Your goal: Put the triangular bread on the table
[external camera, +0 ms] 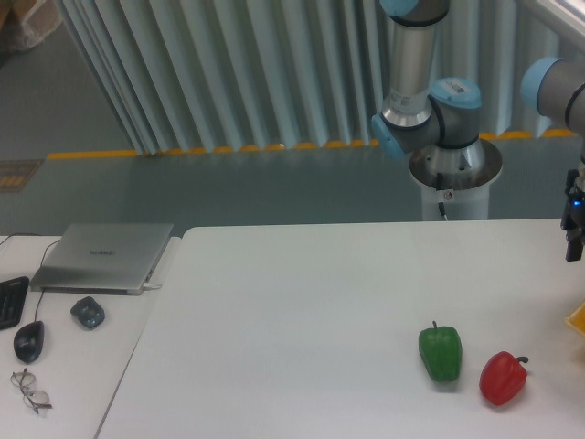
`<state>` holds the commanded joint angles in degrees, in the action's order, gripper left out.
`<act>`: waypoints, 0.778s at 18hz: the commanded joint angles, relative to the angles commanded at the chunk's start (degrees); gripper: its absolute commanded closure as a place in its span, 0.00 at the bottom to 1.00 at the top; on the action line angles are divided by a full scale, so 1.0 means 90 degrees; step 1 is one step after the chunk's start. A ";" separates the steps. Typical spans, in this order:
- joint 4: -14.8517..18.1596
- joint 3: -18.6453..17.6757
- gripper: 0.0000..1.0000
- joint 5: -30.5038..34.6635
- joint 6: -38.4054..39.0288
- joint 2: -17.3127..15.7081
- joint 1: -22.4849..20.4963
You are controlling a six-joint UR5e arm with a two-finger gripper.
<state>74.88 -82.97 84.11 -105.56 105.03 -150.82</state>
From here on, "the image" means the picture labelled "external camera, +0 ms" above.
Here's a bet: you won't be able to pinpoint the black keyboard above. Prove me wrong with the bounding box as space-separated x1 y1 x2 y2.
0 276 29 330

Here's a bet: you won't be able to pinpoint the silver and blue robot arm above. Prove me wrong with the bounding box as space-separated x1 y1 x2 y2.
371 1 584 262

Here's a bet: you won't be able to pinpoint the yellow tray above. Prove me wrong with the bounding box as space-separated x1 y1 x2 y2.
565 302 585 337

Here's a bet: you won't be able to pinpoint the green bell pepper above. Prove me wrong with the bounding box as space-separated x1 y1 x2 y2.
418 320 463 382

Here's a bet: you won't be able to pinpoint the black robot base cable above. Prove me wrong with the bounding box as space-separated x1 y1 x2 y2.
435 171 449 221

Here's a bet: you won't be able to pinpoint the dark blue small dish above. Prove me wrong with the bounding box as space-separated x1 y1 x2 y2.
70 296 106 330

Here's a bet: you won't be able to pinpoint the black mouse cable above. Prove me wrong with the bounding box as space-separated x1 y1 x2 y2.
0 232 63 324

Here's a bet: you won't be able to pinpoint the black computer mouse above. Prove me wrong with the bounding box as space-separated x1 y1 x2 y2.
13 320 45 364

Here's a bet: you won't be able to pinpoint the red bell pepper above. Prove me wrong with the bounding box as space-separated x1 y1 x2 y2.
479 351 529 406

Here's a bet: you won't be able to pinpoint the white usb plug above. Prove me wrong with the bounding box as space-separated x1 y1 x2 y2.
143 284 162 291

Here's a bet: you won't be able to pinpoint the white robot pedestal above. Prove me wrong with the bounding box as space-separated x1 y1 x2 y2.
409 138 503 221

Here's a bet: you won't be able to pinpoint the wire-rimmed eyeglasses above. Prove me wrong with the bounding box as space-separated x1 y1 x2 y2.
10 368 53 414

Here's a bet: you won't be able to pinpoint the silver laptop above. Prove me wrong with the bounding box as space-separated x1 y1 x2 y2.
29 223 173 295

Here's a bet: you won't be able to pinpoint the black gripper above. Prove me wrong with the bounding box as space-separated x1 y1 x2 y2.
563 169 584 262

